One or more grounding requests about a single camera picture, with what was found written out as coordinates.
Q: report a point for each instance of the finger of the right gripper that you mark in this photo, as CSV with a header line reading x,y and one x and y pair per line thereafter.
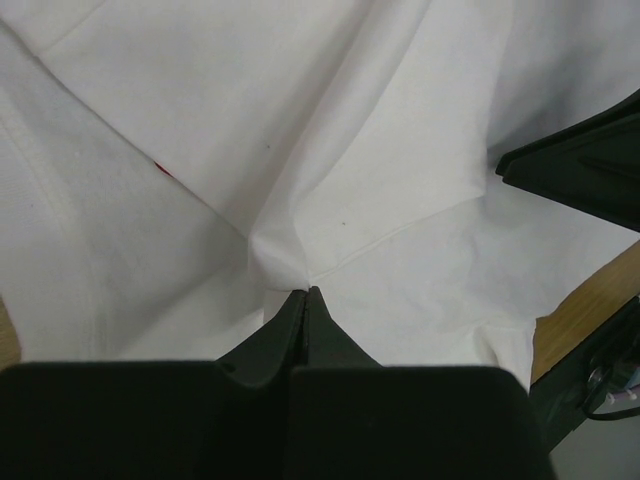
x,y
592,166

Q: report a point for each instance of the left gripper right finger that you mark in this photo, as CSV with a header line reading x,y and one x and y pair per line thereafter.
x,y
351,418

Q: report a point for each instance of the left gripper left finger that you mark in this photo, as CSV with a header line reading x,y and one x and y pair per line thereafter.
x,y
222,419

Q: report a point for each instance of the white red printed t-shirt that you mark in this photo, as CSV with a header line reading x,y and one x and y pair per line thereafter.
x,y
171,170

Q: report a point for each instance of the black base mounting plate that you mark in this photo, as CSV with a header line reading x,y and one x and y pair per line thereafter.
x,y
598,380

